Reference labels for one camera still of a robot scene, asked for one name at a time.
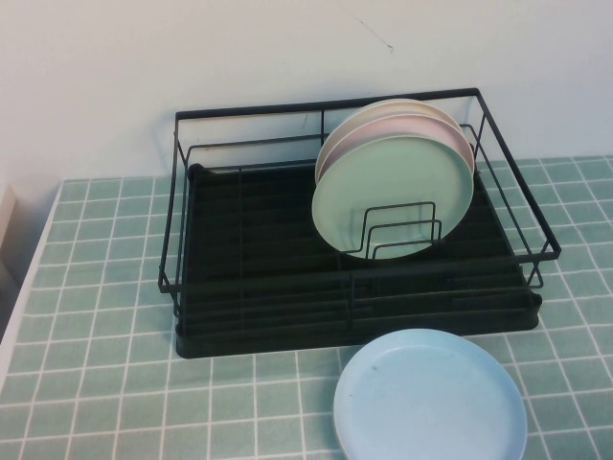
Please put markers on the green checked tablecloth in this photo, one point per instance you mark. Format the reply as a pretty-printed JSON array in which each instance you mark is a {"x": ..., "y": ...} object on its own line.
[{"x": 96, "y": 383}]

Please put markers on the green plate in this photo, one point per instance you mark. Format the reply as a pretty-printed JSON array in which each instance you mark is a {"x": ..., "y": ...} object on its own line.
[{"x": 383, "y": 182}]

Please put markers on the light blue plate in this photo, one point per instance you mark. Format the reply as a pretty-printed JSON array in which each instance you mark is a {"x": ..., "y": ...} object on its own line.
[{"x": 421, "y": 397}]

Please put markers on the cream plate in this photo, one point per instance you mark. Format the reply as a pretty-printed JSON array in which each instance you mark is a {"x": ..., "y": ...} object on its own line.
[{"x": 397, "y": 106}]

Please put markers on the pink plate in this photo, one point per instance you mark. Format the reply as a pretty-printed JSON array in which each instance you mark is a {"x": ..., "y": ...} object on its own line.
[{"x": 407, "y": 125}]

